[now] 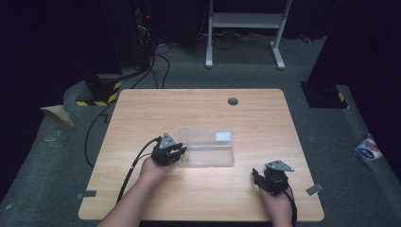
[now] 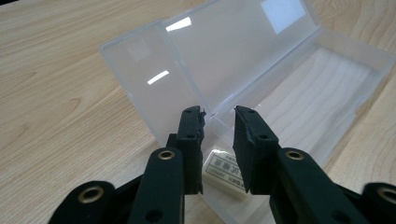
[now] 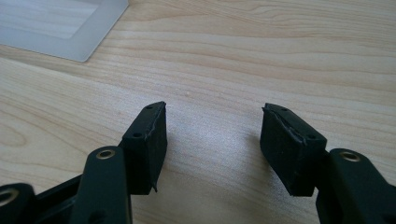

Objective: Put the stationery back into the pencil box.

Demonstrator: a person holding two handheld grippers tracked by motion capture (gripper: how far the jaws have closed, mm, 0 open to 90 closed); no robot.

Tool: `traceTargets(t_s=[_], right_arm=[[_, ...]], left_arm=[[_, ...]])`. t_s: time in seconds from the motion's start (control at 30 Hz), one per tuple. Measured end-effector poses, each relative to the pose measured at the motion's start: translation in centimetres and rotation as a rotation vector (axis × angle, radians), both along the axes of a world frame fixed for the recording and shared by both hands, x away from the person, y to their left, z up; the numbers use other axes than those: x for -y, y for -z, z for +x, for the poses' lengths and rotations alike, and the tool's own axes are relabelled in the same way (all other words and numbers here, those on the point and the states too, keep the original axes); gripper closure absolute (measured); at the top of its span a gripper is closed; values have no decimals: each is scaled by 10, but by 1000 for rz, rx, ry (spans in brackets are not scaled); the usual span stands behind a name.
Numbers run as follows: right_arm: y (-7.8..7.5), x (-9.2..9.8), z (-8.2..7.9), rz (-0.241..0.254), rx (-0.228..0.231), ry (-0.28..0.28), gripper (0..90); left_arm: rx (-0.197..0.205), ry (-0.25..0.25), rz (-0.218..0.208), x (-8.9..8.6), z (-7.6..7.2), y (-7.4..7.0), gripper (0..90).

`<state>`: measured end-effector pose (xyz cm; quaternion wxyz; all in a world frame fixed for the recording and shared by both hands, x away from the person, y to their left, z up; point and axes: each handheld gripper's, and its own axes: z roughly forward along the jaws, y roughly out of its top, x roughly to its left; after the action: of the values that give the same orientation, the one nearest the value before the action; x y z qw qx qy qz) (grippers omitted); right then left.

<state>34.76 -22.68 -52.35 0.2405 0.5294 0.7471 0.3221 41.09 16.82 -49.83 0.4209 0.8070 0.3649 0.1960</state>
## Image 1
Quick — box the beige cardboard piece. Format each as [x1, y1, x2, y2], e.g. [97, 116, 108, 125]
[39, 104, 76, 129]

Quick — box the person's left hand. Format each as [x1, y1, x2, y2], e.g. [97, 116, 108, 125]
[139, 156, 174, 186]

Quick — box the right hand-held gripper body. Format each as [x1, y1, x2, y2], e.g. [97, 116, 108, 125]
[263, 159, 295, 196]

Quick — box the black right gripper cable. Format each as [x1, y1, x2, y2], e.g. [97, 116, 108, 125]
[283, 188, 299, 227]

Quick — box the dark equipment rack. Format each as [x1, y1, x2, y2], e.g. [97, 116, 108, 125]
[133, 0, 157, 71]

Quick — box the clear plastic bag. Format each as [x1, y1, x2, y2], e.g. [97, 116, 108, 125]
[177, 127, 235, 168]

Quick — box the white metal stand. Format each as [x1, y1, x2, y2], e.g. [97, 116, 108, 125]
[204, 0, 293, 71]

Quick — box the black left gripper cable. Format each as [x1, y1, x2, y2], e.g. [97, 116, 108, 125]
[115, 136, 163, 204]

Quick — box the black floor cable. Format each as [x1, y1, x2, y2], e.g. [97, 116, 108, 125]
[131, 44, 171, 90]
[83, 99, 118, 168]

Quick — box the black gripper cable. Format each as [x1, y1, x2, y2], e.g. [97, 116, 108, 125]
[283, 188, 299, 227]
[115, 136, 163, 204]

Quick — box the black yellow striped stand base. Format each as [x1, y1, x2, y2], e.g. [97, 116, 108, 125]
[75, 73, 124, 108]
[300, 81, 350, 110]

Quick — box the grey tape strip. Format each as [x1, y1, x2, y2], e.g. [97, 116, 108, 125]
[76, 190, 97, 201]
[305, 183, 324, 197]

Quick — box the white blue packet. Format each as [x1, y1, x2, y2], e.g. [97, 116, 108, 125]
[354, 133, 384, 163]

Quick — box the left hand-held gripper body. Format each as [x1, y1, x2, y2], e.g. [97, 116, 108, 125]
[150, 131, 178, 167]

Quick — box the person's right hand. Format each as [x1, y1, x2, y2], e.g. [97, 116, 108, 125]
[258, 186, 294, 227]

